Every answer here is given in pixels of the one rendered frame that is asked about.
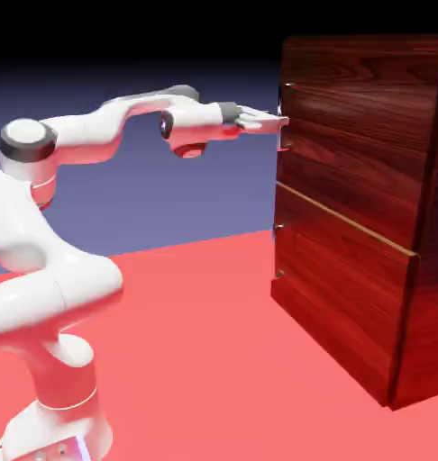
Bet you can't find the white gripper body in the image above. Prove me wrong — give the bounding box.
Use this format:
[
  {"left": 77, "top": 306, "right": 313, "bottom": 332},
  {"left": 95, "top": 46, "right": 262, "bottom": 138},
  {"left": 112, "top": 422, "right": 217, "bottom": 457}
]
[{"left": 235, "top": 104, "right": 290, "bottom": 136}]

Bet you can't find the long metal door handle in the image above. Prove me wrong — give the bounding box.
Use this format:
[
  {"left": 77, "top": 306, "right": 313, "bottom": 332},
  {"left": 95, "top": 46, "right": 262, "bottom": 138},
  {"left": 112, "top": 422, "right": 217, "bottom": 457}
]
[{"left": 276, "top": 82, "right": 297, "bottom": 153}]

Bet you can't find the large dark wood cabinet door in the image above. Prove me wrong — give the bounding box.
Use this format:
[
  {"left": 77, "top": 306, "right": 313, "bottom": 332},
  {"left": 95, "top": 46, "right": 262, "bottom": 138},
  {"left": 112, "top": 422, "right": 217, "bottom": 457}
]
[{"left": 275, "top": 36, "right": 438, "bottom": 253}]

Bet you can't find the dark wood cabinet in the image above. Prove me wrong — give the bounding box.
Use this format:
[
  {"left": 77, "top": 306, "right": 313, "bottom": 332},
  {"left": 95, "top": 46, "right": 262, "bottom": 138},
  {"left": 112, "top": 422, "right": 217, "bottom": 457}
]
[{"left": 269, "top": 34, "right": 438, "bottom": 411}]

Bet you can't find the small dark wood cabinet door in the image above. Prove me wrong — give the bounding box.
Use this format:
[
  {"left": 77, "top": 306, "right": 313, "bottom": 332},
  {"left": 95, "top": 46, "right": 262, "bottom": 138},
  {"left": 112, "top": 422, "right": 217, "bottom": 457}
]
[{"left": 269, "top": 182, "right": 419, "bottom": 407}]

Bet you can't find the short metal door handle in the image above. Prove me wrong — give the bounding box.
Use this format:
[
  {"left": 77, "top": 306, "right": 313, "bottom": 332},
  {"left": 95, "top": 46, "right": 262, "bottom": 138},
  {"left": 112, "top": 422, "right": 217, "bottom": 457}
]
[{"left": 273, "top": 222, "right": 287, "bottom": 280}]

